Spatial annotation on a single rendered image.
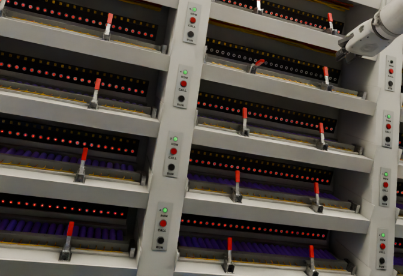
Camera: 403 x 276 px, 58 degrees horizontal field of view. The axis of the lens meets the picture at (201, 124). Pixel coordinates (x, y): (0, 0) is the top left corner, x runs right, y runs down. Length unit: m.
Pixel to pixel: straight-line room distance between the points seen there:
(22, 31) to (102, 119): 0.30
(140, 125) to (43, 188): 0.29
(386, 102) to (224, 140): 0.59
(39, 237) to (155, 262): 0.30
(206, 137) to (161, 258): 0.34
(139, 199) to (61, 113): 0.30
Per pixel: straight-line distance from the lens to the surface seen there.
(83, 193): 0.98
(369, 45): 1.13
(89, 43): 1.03
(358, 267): 1.33
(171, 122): 1.00
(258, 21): 1.17
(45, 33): 1.04
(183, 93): 1.02
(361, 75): 1.43
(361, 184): 1.32
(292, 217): 1.13
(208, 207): 1.02
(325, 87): 1.23
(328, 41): 1.28
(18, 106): 1.01
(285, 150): 1.12
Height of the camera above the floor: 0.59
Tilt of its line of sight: 9 degrees up
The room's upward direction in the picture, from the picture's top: 8 degrees clockwise
